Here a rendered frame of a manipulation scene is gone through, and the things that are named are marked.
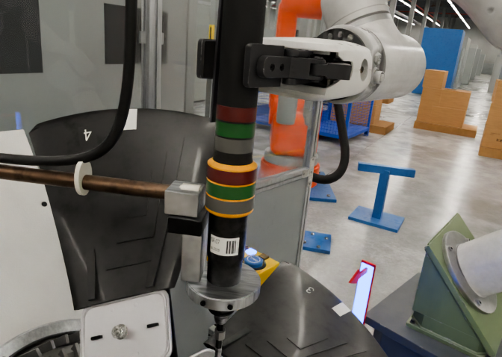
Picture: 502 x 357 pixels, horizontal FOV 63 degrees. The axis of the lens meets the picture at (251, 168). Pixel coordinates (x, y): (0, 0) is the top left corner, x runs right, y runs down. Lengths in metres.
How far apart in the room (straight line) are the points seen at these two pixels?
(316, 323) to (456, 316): 0.49
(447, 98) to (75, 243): 9.30
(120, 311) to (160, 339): 0.05
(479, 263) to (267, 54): 0.78
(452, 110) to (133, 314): 9.32
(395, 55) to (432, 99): 9.11
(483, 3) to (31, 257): 0.63
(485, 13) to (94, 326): 0.51
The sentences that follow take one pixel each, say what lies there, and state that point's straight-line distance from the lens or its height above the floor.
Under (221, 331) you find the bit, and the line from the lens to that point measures 0.43.
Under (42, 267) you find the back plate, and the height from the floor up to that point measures 1.20.
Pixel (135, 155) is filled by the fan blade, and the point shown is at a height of 1.39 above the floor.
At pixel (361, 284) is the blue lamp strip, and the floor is 1.15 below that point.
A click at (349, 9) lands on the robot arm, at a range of 0.53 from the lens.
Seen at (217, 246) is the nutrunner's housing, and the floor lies 1.35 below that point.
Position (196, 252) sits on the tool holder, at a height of 1.34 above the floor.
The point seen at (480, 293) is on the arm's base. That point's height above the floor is 1.05.
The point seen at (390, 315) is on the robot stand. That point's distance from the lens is 1.09.
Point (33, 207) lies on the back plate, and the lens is 0.67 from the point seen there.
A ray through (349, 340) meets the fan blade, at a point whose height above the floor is 1.16.
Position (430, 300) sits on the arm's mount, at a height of 1.01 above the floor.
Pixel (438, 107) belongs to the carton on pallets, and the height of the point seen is 0.50.
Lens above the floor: 1.52
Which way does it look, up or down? 17 degrees down
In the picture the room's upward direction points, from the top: 5 degrees clockwise
